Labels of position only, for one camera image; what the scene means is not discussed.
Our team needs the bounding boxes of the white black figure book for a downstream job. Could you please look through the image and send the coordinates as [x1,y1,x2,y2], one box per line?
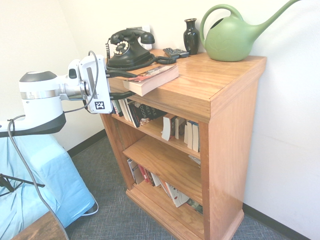
[164,181,191,209]

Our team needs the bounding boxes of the black remote control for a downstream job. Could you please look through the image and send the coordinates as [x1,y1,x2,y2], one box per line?
[162,47,181,60]
[172,48,190,58]

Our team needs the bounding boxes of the white pages paperback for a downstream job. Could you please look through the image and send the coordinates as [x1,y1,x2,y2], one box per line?
[118,99,129,120]

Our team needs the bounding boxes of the red spine leaning book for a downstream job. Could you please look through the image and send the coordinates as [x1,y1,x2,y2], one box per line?
[136,163,151,185]

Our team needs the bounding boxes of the black Couple Next Door book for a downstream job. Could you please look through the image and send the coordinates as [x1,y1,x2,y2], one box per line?
[127,101,168,129]

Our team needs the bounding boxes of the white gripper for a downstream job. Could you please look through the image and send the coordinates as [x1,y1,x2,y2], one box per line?
[78,54,139,115]

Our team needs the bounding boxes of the dark cover white paperback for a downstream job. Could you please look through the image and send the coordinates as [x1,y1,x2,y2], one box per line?
[124,98,135,123]

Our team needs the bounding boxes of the black vase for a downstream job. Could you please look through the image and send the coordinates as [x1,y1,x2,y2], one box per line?
[183,18,200,56]

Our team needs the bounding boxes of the white grey leaning book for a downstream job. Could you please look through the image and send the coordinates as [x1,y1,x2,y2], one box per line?
[126,157,144,185]

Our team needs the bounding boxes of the black camera tripod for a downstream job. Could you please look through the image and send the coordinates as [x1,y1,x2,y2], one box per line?
[0,173,46,199]

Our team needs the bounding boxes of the dark green flat book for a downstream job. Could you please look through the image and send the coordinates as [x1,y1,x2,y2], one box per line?
[186,198,204,216]

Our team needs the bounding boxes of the white cable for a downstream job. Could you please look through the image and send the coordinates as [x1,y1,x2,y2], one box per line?
[81,198,100,217]

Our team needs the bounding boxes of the loose printed papers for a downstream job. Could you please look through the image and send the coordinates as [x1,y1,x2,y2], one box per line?
[187,154,202,166]

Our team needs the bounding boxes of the wooden bookshelf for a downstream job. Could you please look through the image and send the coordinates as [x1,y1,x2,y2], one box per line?
[99,48,267,240]

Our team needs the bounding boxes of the white square alarm clock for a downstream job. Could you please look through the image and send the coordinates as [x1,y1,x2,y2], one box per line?
[126,24,154,51]

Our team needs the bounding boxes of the thick red black paperback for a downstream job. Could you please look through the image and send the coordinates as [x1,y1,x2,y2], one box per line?
[122,64,180,98]

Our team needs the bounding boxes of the black rotary telephone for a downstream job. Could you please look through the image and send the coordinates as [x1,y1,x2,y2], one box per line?
[104,28,181,72]

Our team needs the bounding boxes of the blue cover paperback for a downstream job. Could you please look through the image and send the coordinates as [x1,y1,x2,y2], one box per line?
[187,121,201,153]
[183,119,195,151]

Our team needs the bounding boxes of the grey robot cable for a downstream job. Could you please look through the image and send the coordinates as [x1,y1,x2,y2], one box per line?
[7,49,99,240]

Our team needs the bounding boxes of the light blue cloth cover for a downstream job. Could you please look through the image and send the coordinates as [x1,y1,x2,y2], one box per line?
[0,134,100,235]

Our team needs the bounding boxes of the green watering can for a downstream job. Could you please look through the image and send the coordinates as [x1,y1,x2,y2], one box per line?
[199,0,305,63]

